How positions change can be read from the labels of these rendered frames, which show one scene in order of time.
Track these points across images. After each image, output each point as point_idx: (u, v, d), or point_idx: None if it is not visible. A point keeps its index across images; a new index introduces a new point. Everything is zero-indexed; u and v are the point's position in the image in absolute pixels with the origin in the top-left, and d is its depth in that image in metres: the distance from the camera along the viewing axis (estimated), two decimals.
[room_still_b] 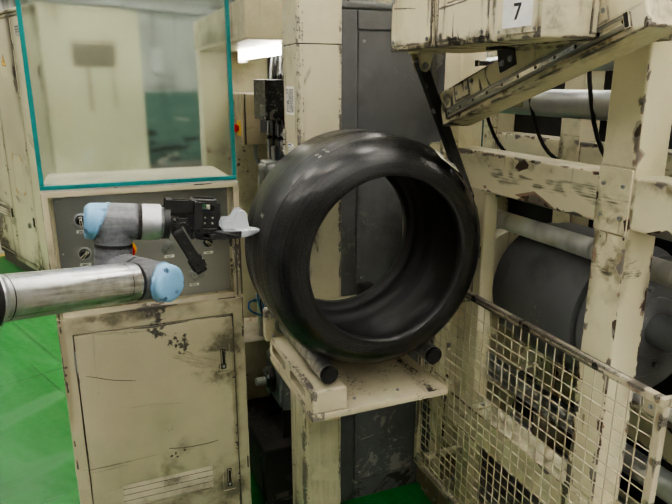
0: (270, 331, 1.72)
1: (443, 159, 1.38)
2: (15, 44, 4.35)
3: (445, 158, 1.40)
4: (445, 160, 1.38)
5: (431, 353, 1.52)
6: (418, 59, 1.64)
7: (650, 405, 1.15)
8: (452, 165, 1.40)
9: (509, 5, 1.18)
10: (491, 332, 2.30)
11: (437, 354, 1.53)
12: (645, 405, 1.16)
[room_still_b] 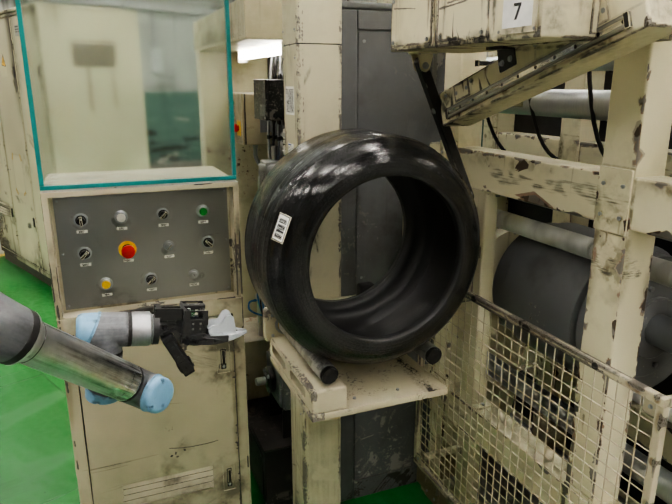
0: (270, 331, 1.72)
1: (283, 240, 1.28)
2: (15, 44, 4.35)
3: (280, 233, 1.29)
4: (284, 238, 1.28)
5: (434, 361, 1.53)
6: (418, 59, 1.64)
7: (650, 405, 1.15)
8: (286, 225, 1.28)
9: (509, 5, 1.18)
10: (491, 332, 2.30)
11: (431, 355, 1.52)
12: (645, 405, 1.16)
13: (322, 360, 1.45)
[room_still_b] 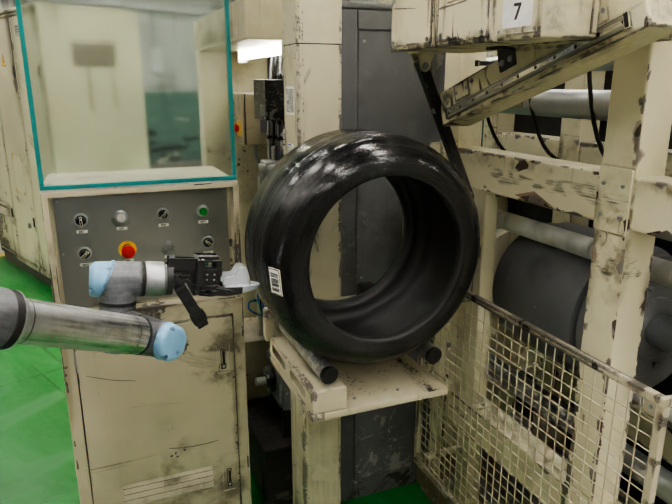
0: (270, 331, 1.72)
1: (282, 293, 1.31)
2: (15, 44, 4.35)
3: (276, 286, 1.32)
4: (281, 290, 1.31)
5: (437, 359, 1.53)
6: (418, 59, 1.64)
7: (650, 405, 1.15)
8: (278, 278, 1.30)
9: (509, 5, 1.18)
10: (491, 332, 2.30)
11: (431, 357, 1.52)
12: (645, 405, 1.16)
13: (320, 361, 1.45)
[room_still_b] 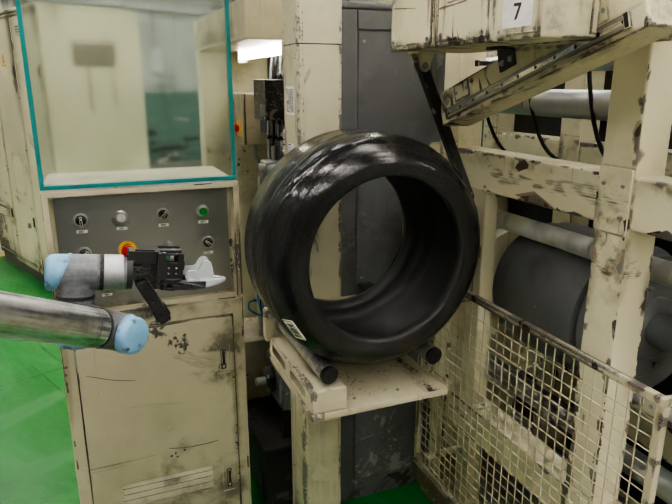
0: (270, 331, 1.72)
1: (304, 337, 1.36)
2: (15, 44, 4.35)
3: (296, 333, 1.37)
4: (302, 336, 1.36)
5: (438, 358, 1.53)
6: (418, 59, 1.64)
7: (650, 405, 1.15)
8: (294, 327, 1.35)
9: (509, 5, 1.18)
10: (491, 332, 2.30)
11: (431, 358, 1.52)
12: (645, 405, 1.16)
13: (319, 361, 1.45)
